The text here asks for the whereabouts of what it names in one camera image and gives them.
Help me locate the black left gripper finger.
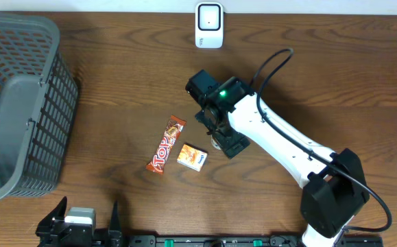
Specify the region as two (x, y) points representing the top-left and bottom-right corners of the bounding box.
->
(37, 196), (67, 228)
(108, 201), (121, 233)

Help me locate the green lid jar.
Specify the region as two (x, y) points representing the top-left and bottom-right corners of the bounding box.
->
(210, 135), (221, 150)

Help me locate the orange snack box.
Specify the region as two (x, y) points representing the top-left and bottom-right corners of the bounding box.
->
(177, 144), (208, 172)

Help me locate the orange chocolate bar wrapper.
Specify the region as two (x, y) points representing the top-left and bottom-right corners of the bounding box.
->
(146, 115), (187, 174)

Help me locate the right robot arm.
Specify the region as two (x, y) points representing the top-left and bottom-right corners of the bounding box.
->
(185, 70), (369, 246)

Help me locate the white barcode scanner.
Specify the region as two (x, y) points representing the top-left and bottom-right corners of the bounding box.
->
(195, 1), (224, 49)

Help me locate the grey plastic basket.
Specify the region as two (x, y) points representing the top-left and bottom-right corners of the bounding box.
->
(0, 13), (79, 200)

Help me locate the black right cable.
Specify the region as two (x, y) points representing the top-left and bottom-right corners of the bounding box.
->
(249, 47), (393, 233)

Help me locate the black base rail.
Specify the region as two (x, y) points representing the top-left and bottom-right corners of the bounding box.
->
(123, 235), (384, 247)

